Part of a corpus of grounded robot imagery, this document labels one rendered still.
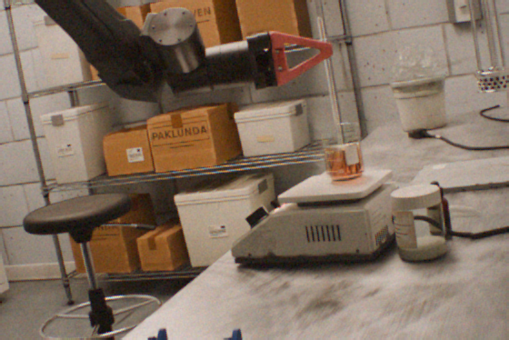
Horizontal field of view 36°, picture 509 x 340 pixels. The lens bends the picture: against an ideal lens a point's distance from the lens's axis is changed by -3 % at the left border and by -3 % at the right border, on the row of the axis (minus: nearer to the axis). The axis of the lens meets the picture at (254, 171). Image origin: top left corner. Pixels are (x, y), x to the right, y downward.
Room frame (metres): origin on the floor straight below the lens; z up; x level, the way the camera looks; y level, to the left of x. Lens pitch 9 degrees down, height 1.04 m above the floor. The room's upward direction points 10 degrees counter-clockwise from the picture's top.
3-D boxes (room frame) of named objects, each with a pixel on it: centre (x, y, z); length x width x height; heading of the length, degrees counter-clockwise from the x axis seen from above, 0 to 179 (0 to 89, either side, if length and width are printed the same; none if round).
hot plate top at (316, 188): (1.01, -0.10, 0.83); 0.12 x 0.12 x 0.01; 61
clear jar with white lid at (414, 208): (0.91, -0.18, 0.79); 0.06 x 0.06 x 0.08
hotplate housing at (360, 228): (1.02, -0.08, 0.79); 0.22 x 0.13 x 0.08; 61
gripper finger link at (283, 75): (1.01, -0.08, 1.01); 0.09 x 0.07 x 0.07; 84
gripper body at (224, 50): (1.01, 0.00, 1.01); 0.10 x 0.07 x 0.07; 174
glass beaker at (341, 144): (1.01, -0.11, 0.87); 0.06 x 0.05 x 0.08; 48
